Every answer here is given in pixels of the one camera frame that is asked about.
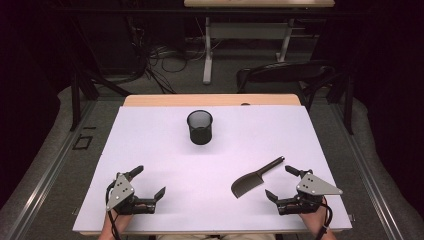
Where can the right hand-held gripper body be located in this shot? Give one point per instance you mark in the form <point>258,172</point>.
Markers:
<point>313,188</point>

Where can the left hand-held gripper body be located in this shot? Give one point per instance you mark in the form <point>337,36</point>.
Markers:
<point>120,192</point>

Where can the black mesh cup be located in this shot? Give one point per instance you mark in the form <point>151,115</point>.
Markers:
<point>200,131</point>

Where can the person's left hand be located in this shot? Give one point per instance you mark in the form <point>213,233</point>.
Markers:
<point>122,221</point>

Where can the person's right hand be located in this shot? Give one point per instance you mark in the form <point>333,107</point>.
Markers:
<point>313,218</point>

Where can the wooden table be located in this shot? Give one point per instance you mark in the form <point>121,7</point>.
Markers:
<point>200,100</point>

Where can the black chair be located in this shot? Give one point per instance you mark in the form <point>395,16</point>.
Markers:
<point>283,72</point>

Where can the grey metal stand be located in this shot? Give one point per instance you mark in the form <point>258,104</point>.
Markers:
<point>246,31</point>

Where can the aluminium floor rail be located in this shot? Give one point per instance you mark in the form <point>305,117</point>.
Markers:
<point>50,173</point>
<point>366,173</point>

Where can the black metal frame stand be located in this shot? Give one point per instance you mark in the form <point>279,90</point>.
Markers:
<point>83,86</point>

